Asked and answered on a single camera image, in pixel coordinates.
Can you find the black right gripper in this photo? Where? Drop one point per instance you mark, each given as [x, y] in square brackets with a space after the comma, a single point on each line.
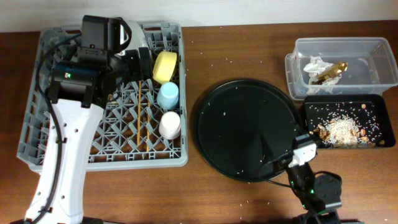
[268, 154]

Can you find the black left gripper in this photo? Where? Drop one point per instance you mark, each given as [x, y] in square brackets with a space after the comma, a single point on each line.
[135, 73]

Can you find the grey round plate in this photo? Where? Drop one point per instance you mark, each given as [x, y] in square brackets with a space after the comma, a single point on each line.
[138, 38]

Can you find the yellow plastic bowl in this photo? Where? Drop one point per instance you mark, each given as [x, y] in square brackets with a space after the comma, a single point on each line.
[164, 66]

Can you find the light blue plastic cup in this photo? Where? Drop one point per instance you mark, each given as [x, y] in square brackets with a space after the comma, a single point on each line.
[168, 96]

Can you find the pink plastic cup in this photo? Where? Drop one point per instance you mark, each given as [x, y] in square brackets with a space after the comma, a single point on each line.
[170, 125]

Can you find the rice and nut food scraps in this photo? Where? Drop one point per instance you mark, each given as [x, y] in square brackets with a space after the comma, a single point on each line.
[345, 125]

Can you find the white paper napkin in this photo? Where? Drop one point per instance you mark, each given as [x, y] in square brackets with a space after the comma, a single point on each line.
[316, 67]

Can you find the gold snack wrapper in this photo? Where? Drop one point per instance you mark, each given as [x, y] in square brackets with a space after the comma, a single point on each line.
[333, 72]

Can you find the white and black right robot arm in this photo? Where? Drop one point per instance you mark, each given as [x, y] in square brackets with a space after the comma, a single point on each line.
[319, 192]

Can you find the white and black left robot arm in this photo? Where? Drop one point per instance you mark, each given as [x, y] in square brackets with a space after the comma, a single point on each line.
[108, 52]

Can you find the grey plastic dishwasher rack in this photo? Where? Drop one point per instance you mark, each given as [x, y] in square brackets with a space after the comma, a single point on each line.
[114, 145]

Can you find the black rectangular food-waste tray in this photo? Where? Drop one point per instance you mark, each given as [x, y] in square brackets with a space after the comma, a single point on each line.
[375, 99]

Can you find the clear plastic waste bin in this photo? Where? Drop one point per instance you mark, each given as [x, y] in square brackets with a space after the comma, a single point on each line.
[372, 67]

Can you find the round black serving tray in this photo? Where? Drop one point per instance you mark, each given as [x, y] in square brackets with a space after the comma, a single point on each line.
[230, 120]

